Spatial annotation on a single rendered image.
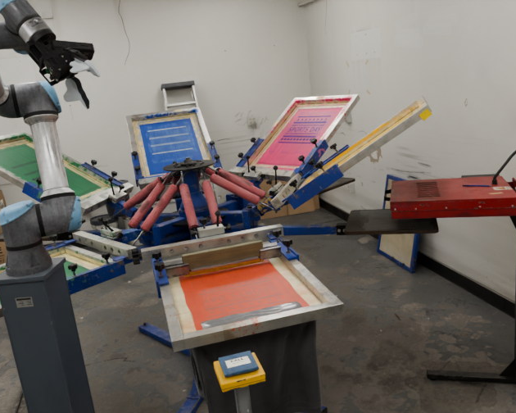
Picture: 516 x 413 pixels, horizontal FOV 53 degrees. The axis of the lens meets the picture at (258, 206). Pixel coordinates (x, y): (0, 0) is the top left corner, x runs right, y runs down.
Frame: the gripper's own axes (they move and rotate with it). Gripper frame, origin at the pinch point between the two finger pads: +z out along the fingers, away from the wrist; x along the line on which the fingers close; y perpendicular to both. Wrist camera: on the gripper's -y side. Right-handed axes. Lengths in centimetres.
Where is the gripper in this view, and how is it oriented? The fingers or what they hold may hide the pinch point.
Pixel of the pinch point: (96, 93)
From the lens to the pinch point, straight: 149.1
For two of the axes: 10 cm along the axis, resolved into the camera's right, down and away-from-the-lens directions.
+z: 6.5, 7.6, -0.2
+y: -6.1, 5.1, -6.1
